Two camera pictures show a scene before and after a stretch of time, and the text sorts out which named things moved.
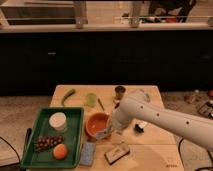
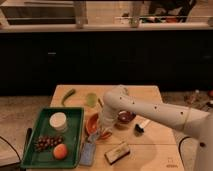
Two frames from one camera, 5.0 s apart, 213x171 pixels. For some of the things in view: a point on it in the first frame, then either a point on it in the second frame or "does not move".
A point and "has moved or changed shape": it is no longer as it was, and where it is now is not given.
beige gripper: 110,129 -> 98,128
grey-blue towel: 103,134 has moved or changed shape
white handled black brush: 140,127 does not move
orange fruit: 60,151 does not move
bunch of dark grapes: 48,143 does not move
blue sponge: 87,153 does not move
